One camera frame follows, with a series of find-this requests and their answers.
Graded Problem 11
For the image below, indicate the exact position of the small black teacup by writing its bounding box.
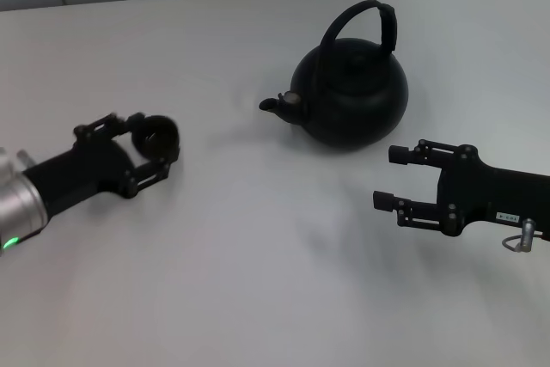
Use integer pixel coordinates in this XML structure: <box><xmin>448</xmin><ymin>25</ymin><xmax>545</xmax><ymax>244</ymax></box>
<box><xmin>130</xmin><ymin>114</ymin><xmax>180</xmax><ymax>162</ymax></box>

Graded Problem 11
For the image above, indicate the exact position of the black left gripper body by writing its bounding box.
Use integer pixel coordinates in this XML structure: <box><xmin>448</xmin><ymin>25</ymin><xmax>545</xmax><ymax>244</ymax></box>
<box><xmin>23</xmin><ymin>138</ymin><xmax>139</xmax><ymax>218</ymax></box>

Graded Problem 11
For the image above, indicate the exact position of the grey cable with metal plug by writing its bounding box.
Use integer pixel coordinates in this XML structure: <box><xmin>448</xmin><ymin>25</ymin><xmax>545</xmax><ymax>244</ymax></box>
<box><xmin>501</xmin><ymin>217</ymin><xmax>550</xmax><ymax>254</ymax></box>

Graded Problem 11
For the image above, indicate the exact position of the black cast iron teapot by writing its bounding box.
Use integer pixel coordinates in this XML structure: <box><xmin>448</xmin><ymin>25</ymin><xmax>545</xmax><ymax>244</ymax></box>
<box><xmin>258</xmin><ymin>0</ymin><xmax>409</xmax><ymax>153</ymax></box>

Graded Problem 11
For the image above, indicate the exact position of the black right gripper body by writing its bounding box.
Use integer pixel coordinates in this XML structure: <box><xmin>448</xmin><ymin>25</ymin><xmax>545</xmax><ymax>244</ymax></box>
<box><xmin>436</xmin><ymin>143</ymin><xmax>550</xmax><ymax>238</ymax></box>

